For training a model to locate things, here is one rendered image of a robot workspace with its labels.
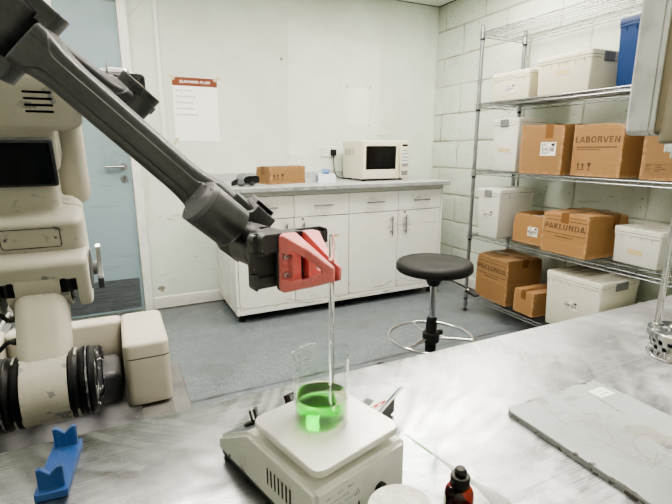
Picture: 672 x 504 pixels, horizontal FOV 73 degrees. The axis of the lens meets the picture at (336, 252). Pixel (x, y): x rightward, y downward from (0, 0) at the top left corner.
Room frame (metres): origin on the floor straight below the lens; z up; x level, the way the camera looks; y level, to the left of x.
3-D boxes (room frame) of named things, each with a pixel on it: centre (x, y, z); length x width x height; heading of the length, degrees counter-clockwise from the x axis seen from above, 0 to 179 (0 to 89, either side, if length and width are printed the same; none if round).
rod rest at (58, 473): (0.48, 0.34, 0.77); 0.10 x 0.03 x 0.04; 20
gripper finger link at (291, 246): (0.49, 0.02, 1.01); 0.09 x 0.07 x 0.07; 37
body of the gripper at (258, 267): (0.54, 0.07, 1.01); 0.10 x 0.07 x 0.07; 127
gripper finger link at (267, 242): (0.48, 0.03, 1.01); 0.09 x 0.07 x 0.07; 37
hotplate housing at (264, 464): (0.47, 0.03, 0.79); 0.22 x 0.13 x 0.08; 41
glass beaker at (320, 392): (0.46, 0.01, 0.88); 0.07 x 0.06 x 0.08; 136
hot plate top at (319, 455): (0.45, 0.01, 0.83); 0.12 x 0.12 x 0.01; 41
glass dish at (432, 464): (0.49, -0.10, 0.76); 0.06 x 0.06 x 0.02
